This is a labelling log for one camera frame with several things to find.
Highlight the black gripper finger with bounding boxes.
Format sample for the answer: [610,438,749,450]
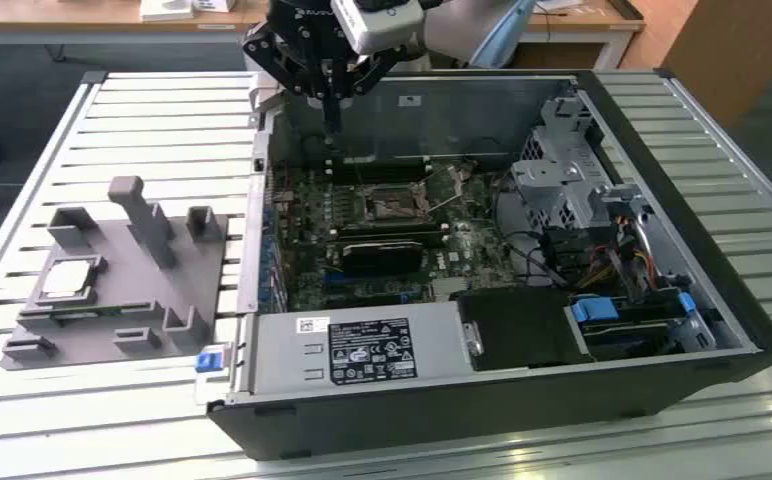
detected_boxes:
[334,43,410,136]
[239,22,337,136]

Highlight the silver CPU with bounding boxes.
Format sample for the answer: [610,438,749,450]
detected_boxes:
[38,260,95,297]

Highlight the CPU socket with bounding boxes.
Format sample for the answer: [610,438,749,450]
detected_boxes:
[357,183,432,224]

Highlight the RAM slot white clips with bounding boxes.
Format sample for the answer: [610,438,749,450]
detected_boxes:
[329,153,441,162]
[329,230,452,239]
[329,167,441,176]

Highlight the white cardboard box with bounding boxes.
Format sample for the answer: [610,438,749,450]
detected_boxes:
[139,0,198,22]

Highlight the silver metal drive cage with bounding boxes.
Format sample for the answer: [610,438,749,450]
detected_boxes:
[509,97,648,231]

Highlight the green motherboard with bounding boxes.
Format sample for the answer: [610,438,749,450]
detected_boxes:
[262,159,514,314]

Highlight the black graphics card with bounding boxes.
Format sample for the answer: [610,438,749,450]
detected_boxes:
[340,240,426,277]

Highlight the silver chipset heatsink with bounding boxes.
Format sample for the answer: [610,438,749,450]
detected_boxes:
[432,278,469,301]

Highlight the grey plastic parts rack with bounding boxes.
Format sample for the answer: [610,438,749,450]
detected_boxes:
[0,175,231,372]

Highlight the wooden cabinet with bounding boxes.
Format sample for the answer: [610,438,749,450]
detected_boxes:
[662,0,772,131]

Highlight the green RAM stick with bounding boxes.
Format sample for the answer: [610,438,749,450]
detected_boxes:
[49,305,125,319]

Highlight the black plastic drive cover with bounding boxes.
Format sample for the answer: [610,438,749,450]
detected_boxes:
[456,289,594,372]

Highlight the blue disk carrier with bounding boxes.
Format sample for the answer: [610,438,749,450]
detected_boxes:
[569,294,678,362]

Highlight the silver power supply unit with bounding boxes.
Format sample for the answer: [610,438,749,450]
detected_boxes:
[245,309,474,401]

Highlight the black open PC case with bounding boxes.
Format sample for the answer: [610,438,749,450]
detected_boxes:
[195,68,772,462]

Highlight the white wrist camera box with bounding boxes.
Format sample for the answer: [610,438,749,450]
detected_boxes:
[329,0,422,55]

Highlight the wooden desk white frame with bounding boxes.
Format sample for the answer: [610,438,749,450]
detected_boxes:
[0,0,648,71]

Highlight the coloured wire bundle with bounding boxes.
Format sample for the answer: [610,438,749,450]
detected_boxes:
[576,214,665,304]

